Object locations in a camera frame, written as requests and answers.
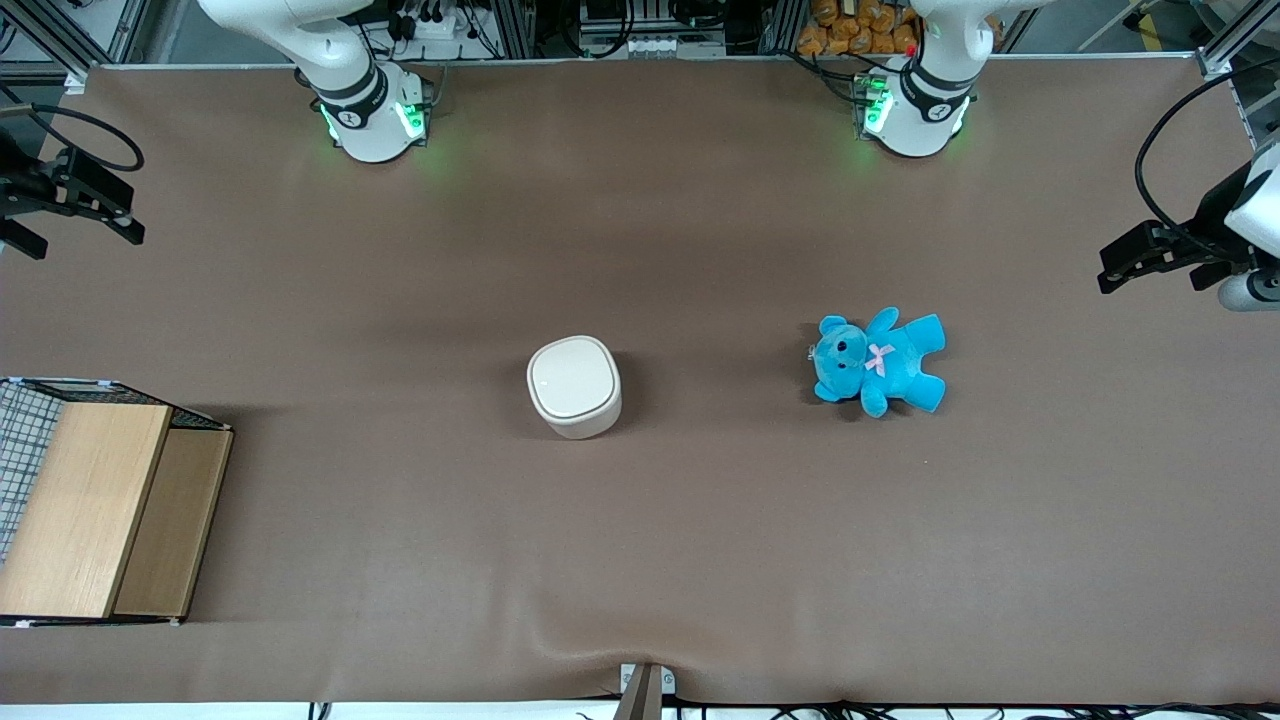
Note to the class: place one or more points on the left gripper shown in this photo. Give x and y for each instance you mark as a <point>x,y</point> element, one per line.
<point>1207,222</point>

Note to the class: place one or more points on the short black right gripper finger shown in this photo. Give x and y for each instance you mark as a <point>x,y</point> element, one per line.
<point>22,240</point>

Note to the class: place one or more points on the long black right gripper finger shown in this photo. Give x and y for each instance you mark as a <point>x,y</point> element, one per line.
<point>95,190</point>

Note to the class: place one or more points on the white lidded trash can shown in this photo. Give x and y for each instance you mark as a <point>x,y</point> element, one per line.
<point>572,385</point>

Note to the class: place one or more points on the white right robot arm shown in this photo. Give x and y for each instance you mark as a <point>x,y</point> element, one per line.
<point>345,60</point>

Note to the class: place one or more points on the blue teddy bear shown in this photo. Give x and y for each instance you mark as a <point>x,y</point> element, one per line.
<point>880,362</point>

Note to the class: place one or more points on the white power strip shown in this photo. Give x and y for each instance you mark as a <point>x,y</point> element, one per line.
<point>440,25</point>

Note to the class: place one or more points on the orange plush toys pile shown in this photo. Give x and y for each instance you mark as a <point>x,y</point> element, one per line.
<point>860,28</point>

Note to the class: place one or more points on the brown table cover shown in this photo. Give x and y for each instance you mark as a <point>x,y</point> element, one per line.
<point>640,550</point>

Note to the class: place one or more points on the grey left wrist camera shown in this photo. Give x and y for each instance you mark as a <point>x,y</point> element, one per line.
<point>1250,292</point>

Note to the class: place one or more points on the aluminium frame profile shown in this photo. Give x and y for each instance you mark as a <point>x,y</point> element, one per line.
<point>60,35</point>
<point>1235,40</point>

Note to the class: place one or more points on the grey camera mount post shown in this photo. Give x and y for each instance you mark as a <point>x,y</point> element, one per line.
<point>640,695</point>

